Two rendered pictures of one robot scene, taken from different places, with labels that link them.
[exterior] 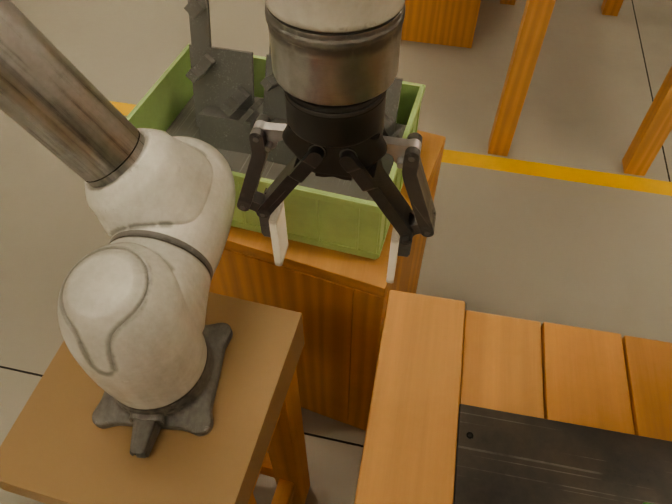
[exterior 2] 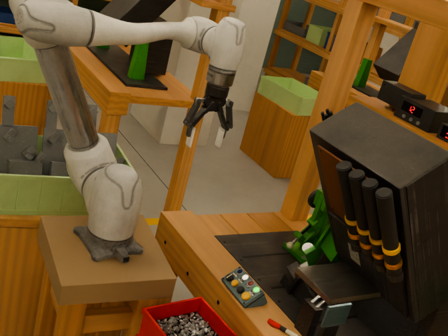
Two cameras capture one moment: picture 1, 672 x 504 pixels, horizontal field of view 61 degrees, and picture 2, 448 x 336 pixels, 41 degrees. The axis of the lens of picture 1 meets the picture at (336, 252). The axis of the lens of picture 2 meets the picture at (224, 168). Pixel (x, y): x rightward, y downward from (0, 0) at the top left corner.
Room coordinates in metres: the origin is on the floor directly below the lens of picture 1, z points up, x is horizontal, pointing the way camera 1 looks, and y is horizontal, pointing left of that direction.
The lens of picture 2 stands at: (-1.02, 1.33, 1.98)
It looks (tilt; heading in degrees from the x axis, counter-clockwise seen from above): 21 degrees down; 313
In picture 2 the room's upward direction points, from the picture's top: 15 degrees clockwise
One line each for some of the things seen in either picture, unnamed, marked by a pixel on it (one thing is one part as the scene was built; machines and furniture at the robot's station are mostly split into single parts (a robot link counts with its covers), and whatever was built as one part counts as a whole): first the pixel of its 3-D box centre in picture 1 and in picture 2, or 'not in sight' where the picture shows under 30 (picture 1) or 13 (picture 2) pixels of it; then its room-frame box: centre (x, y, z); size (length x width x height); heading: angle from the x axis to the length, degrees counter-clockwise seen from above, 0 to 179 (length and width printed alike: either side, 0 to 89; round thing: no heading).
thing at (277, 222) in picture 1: (279, 233); (190, 136); (0.36, 0.06, 1.33); 0.03 x 0.01 x 0.07; 169
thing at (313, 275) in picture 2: not in sight; (360, 281); (-0.26, -0.19, 1.11); 0.39 x 0.16 x 0.03; 79
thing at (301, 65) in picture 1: (335, 40); (221, 75); (0.35, 0.00, 1.54); 0.09 x 0.09 x 0.06
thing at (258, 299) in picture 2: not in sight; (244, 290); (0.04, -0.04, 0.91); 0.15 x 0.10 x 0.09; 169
